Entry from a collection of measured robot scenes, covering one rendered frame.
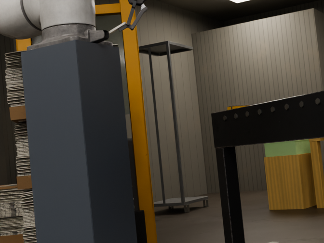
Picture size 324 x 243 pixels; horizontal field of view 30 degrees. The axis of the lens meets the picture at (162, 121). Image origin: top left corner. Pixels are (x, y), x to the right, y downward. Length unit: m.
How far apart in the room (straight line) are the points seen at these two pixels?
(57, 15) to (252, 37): 7.65
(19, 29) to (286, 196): 4.74
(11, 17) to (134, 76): 2.01
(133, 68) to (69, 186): 2.23
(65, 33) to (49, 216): 0.50
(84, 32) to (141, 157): 2.13
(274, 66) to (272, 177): 3.07
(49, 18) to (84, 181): 0.46
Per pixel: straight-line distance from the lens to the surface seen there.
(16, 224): 2.50
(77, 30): 1.69
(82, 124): 1.59
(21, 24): 1.85
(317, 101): 1.62
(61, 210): 1.66
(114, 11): 3.87
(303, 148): 6.37
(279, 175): 6.30
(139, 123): 3.76
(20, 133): 2.08
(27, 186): 2.07
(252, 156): 9.20
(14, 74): 2.06
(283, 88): 9.02
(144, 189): 3.76
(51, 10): 1.72
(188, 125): 9.21
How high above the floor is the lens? 0.68
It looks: 3 degrees up
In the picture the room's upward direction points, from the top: 6 degrees counter-clockwise
